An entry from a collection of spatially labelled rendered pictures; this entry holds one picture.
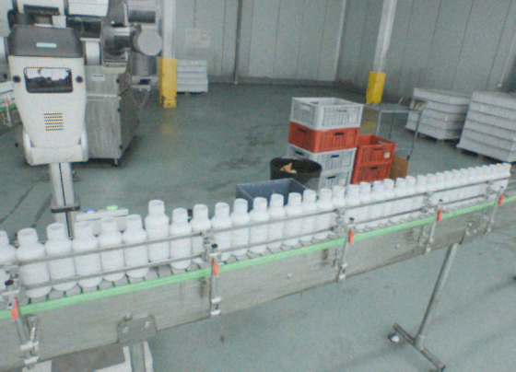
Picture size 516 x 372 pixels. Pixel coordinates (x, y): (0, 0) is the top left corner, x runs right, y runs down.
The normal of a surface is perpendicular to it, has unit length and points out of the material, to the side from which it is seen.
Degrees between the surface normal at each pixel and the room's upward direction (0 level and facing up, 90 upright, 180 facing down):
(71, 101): 90
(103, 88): 90
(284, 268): 90
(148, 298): 90
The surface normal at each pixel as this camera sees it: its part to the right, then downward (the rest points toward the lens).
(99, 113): 0.18, 0.39
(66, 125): 0.47, 0.37
